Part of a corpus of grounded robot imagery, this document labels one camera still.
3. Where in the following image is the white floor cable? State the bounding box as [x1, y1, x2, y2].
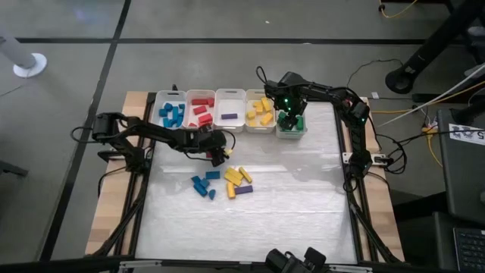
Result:
[377, 64, 485, 128]

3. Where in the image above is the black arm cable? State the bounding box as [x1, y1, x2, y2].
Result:
[255, 66, 280, 90]
[70, 126, 95, 144]

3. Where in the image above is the person's foot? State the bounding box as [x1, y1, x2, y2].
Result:
[464, 62, 485, 79]

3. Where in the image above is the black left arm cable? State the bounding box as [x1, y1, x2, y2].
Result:
[70, 126, 95, 144]

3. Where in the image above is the black floor object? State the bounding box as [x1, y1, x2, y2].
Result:
[0, 161, 30, 178]

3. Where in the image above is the black floor cable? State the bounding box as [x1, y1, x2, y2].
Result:
[346, 58, 403, 98]

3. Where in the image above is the black bulky object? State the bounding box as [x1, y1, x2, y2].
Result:
[264, 246, 327, 273]

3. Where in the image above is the power strip with plugs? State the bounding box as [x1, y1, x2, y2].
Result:
[422, 121, 439, 137]

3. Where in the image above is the black stand with round base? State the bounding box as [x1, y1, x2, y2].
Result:
[384, 0, 485, 95]

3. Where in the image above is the yellow floor cable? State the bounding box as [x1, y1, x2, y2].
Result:
[378, 0, 418, 19]
[371, 80, 485, 115]

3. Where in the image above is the white paper label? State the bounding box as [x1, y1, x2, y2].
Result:
[449, 123, 485, 146]

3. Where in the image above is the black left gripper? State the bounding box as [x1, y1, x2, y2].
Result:
[177, 127, 228, 168]

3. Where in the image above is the black metal table frame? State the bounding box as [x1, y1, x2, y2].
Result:
[99, 90, 403, 268]

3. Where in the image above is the black computer tower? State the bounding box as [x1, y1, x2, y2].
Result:
[437, 108, 485, 224]

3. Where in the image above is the white metal bracket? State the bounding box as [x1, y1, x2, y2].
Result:
[328, 264, 374, 273]
[118, 259, 163, 273]

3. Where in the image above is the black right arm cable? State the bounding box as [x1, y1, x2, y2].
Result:
[255, 66, 280, 90]

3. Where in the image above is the black keyboard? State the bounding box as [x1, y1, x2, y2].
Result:
[452, 226, 485, 272]

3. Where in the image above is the grey pole with white base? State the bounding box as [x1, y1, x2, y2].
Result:
[0, 34, 48, 79]

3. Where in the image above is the wooden table side board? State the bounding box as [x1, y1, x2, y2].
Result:
[85, 90, 149, 256]
[347, 96, 405, 262]

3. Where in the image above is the white plastic bin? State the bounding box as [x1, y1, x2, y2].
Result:
[150, 89, 187, 132]
[274, 108, 308, 140]
[244, 89, 277, 134]
[214, 88, 246, 133]
[184, 87, 217, 132]

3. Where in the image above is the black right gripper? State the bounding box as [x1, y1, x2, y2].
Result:
[275, 89, 308, 130]

